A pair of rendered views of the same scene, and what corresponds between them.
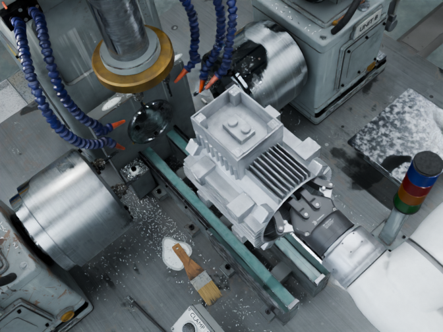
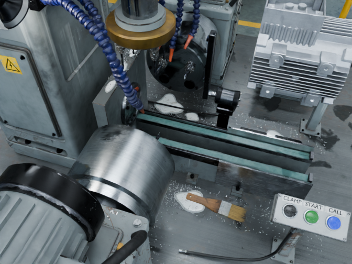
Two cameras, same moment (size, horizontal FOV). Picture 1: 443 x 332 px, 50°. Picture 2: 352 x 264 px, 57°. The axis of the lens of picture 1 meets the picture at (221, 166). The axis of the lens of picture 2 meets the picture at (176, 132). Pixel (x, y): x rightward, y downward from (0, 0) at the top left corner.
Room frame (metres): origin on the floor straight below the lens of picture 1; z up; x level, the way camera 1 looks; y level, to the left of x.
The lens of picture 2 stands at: (0.14, 0.60, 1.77)
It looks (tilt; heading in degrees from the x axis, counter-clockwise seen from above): 49 degrees down; 317
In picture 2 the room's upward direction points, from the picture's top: 1 degrees clockwise
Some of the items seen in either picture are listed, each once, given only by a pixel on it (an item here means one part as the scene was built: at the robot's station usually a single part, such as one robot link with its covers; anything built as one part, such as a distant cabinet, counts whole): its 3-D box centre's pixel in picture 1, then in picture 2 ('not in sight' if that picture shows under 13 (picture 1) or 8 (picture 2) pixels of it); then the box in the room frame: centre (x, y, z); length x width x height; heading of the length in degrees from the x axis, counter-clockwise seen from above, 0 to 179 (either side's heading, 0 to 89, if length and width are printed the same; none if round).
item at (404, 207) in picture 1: (409, 197); not in sight; (0.41, -0.41, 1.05); 0.06 x 0.06 x 0.04
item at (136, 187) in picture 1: (138, 178); not in sight; (0.73, 0.25, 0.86); 0.07 x 0.06 x 0.12; 120
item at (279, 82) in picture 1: (260, 69); (186, 48); (0.89, -0.17, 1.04); 0.41 x 0.25 x 0.25; 120
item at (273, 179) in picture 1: (256, 174); (297, 55); (0.42, -0.06, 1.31); 0.20 x 0.19 x 0.19; 30
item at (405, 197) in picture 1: (413, 189); not in sight; (0.41, -0.41, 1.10); 0.06 x 0.06 x 0.04
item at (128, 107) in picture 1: (142, 118); (116, 109); (0.86, 0.20, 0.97); 0.30 x 0.11 x 0.34; 120
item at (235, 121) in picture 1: (237, 132); (291, 16); (0.45, -0.04, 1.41); 0.12 x 0.11 x 0.07; 30
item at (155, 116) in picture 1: (151, 122); (132, 104); (0.81, 0.17, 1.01); 0.15 x 0.02 x 0.15; 120
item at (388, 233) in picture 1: (404, 205); (329, 88); (0.41, -0.41, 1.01); 0.08 x 0.08 x 0.42; 30
